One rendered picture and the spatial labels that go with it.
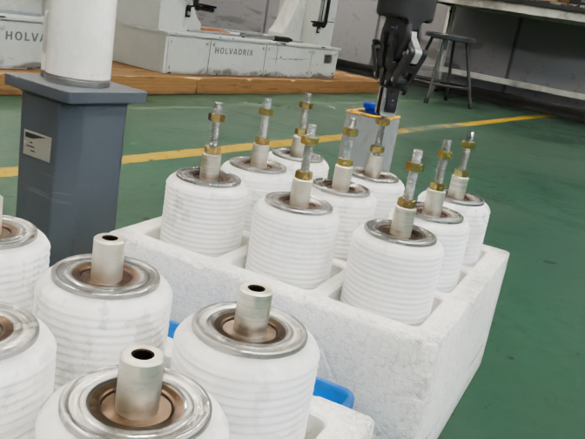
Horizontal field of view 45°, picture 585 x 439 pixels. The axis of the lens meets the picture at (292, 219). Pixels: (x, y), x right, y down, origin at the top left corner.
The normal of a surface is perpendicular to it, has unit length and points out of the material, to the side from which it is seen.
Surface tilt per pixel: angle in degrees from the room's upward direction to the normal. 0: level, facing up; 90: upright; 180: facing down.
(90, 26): 90
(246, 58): 90
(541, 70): 90
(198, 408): 4
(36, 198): 90
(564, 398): 0
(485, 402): 0
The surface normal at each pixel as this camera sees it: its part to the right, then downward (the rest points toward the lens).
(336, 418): 0.16, -0.95
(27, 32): 0.81, 0.29
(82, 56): 0.37, 0.33
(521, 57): -0.56, 0.15
